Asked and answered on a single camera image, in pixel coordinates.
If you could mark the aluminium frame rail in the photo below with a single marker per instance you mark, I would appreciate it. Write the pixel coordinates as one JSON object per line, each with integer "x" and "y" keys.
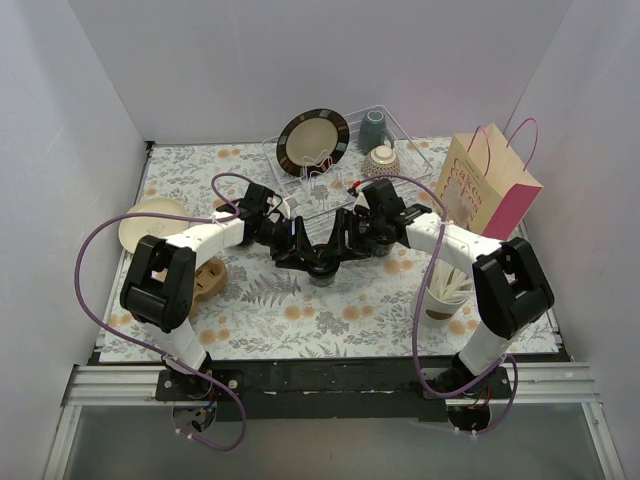
{"x": 333, "y": 419}

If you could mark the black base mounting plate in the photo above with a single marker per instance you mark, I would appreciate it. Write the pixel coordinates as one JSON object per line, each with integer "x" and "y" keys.
{"x": 310, "y": 389}

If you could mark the dark rimmed plate in rack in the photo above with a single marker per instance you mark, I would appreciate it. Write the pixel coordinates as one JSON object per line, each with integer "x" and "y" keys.
{"x": 312, "y": 142}

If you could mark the cream plate on table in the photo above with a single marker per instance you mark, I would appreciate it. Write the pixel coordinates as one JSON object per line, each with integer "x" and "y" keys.
{"x": 131, "y": 230}

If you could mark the paper bag pink handles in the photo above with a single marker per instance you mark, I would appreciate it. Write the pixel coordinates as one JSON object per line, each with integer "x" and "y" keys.
{"x": 484, "y": 185}

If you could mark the patterned ceramic bowl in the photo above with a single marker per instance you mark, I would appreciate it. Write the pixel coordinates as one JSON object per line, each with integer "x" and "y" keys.
{"x": 382, "y": 160}

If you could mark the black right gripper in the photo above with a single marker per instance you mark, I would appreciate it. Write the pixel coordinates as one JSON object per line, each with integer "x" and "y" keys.
{"x": 344, "y": 233}

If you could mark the white cup with stirrers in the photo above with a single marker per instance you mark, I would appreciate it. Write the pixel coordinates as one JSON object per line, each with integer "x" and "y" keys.
{"x": 448, "y": 289}

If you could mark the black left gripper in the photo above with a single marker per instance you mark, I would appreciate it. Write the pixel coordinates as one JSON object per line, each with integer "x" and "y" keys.
{"x": 296, "y": 236}

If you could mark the grey green mug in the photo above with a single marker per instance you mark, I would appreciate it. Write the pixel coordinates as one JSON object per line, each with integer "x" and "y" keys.
{"x": 373, "y": 132}

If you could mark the black cup lid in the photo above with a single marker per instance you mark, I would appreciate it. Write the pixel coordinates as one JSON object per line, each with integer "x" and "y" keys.
{"x": 325, "y": 266}

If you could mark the dark translucent takeout cup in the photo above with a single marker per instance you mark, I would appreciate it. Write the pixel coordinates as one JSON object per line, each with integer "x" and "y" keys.
{"x": 322, "y": 280}

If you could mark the brown cardboard cup carrier stack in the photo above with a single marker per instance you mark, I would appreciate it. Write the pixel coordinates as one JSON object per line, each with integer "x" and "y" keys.
{"x": 210, "y": 279}

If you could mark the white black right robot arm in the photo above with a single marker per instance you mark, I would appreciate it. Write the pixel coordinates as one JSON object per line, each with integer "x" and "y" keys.
{"x": 511, "y": 288}

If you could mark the white wire dish rack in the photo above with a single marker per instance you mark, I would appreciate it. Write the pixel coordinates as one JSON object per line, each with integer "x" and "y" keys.
{"x": 317, "y": 197}

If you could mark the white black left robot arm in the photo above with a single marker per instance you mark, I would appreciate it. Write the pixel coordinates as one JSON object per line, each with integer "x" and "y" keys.
{"x": 158, "y": 290}

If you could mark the floral tablecloth mat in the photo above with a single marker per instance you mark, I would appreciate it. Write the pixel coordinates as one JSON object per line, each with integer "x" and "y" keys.
{"x": 268, "y": 313}

